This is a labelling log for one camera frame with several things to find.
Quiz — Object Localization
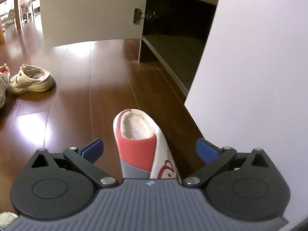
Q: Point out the white pink sneaker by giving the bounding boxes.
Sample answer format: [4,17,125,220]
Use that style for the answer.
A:
[0,63,10,109]

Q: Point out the cream chunky sneaker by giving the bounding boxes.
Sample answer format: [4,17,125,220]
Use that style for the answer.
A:
[8,64,55,95]

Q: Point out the red grey slipper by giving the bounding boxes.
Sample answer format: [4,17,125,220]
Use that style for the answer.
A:
[113,109,181,181]

